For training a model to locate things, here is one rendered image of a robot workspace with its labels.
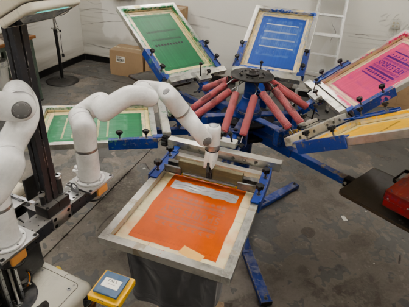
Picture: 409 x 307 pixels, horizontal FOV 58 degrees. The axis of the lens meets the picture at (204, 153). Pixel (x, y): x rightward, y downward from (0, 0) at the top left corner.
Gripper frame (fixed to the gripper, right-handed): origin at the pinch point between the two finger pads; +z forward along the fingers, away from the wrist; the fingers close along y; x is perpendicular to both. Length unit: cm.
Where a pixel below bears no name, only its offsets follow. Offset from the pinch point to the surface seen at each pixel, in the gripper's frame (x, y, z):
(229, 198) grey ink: 13.7, 9.4, 5.6
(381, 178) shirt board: 90, -46, 7
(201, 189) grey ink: -2.0, 8.1, 5.4
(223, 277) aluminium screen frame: 26, 61, 3
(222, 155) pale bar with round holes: 0.3, -20.6, -0.2
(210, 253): 17, 49, 6
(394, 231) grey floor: 132, -127, 102
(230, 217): 18.3, 23.2, 6.0
